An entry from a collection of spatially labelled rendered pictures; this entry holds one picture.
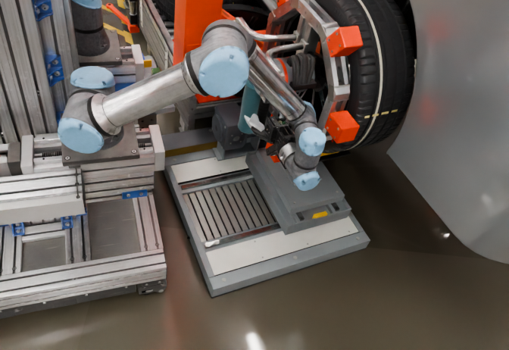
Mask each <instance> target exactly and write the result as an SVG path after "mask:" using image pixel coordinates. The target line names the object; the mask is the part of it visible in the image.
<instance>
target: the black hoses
mask: <svg viewBox="0 0 509 350"><path fill-rule="evenodd" d="M316 58H317V57H316V56H315V54H314V53H313V52H308V53H307V54H305V53H303V52H299V53H298V54H296V55H292V56H290V57H288V59H287V64H288V65H289V66H290V67H292V82H290V84H289V85H290V86H291V87H292V89H293V90H294V91H297V90H303V89H312V88H315V87H316V85H317V83H316V82H315V81H314V79H312V76H313V73H314V67H315V60H316ZM299 66H300V68H299Z"/></svg>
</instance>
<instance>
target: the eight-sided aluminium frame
mask: <svg viewBox="0 0 509 350"><path fill-rule="evenodd" d="M298 13H300V14H302V15H303V16H304V18H305V20H306V21H307V22H308V23H310V24H311V26H312V27H313V28H314V30H315V31H316V32H317V33H318V34H319V36H320V41H321V45H322V51H323V60H324V65H325V71H326V80H327V85H328V95H327V97H326V101H325V104H324V106H323V110H322V112H321V115H320V119H319V121H318V124H317V125H318V129H320V130H322V132H323V133H324V134H325V136H326V141H328V140H332V139H333V138H332V137H331V135H330V134H329V133H328V131H327V130H326V128H325V125H326V122H327V119H328V116H329V113H333V112H338V111H343V110H344V108H345V104H346V102H347V100H348V98H349V95H350V84H349V83H348V74H347V68H346V63H345V56H341V57H334V58H331V57H330V54H329V49H328V45H327V42H326V38H327V37H328V36H329V35H330V34H332V33H333V32H334V31H336V30H337V29H338V28H339V27H340V26H339V25H338V23H337V22H335V21H334V20H333V19H332V18H331V17H330V16H329V15H328V14H327V13H326V12H325V11H324V10H323V9H322V8H321V7H320V6H319V5H318V4H317V3H316V1H315V0H288V1H287V2H285V3H284V4H282V5H280V6H279V7H278V8H277V9H275V10H274V11H271V12H270V14H269V17H268V18H267V20H268V22H267V29H266V33H265V34H266V35H282V34H283V29H284V26H285V22H286V21H287V20H288V19H289V18H291V17H293V16H295V15H296V14H298ZM280 43H281V42H264V44H263V48H262V52H263V53H264V55H266V52H267V51H268V50H269V49H271V48H274V47H277V46H280ZM269 111H270V114H272V115H273V116H274V117H278V113H279V111H278V110H277V109H276V108H275V107H274V106H273V105H272V104H271V103H270V107H269Z"/></svg>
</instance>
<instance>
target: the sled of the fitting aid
mask: <svg viewBox="0 0 509 350"><path fill-rule="evenodd" d="M257 153H258V150H254V151H250V152H247V155H246V159H245V163H246V164H247V165H248V168H249V170H250V171H251V174H252V175H253V177H254V179H255V181H256V183H257V184H258V186H259V188H260V190H261V192H262V193H263V195H264V197H265V199H266V201H267V203H268V205H269V206H270V209H271V211H272V212H273V214H274V216H275V218H276V220H277V221H278V223H279V225H280V227H281V229H282V230H283V232H284V234H285V235H288V234H291V233H296V232H298V231H302V230H306V229H309V228H312V227H317V226H319V225H323V224H325V223H330V222H333V221H336V220H341V219H344V218H347V217H348V215H349V213H350V211H351V206H350V205H349V203H347V201H346V200H345V198H343V200H342V201H340V202H334V203H332V204H328V205H323V206H320V207H317V208H312V209H309V210H306V211H300V212H297V213H294V214H290V213H289V212H288V210H287V208H286V206H285V205H284V203H283V201H282V199H281V198H280V196H279V194H278V192H277V191H276V189H275V187H274V185H273V184H272V182H271V180H270V178H269V176H268V175H267V173H266V171H265V169H264V168H263V166H262V164H261V163H260V161H259V159H258V157H257Z"/></svg>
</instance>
